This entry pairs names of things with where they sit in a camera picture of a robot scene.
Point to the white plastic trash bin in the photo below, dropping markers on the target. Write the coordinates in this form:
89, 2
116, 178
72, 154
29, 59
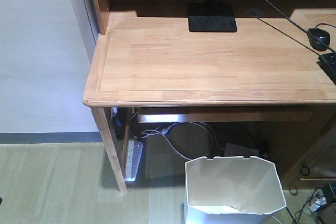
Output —
231, 190

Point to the wooden desk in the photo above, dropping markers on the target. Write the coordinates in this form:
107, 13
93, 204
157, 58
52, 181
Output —
147, 58

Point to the black computer mouse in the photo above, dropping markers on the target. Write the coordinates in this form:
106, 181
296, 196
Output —
319, 39

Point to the white power strip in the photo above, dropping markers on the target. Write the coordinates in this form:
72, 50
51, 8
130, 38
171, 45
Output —
132, 162

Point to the black desktop power strip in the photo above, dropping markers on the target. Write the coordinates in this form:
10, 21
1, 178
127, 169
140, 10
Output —
327, 63

